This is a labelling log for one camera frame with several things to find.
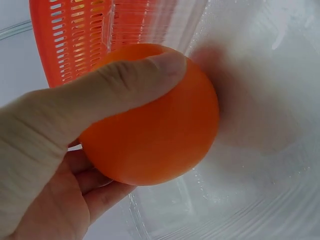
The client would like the orange slotted plastic basket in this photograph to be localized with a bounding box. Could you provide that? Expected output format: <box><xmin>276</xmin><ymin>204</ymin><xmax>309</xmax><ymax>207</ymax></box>
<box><xmin>27</xmin><ymin>0</ymin><xmax>181</xmax><ymax>89</ymax></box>

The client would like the person's left hand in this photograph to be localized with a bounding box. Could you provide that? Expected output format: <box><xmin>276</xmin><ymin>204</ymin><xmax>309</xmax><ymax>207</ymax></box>
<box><xmin>0</xmin><ymin>47</ymin><xmax>188</xmax><ymax>240</ymax></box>

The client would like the clear plastic bowl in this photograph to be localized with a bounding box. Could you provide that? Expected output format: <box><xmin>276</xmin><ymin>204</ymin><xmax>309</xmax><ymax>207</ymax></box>
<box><xmin>0</xmin><ymin>0</ymin><xmax>320</xmax><ymax>240</ymax></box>

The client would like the orange round fruit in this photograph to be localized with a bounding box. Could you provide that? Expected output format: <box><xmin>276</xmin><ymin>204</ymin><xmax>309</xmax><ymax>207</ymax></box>
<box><xmin>78</xmin><ymin>43</ymin><xmax>221</xmax><ymax>186</ymax></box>

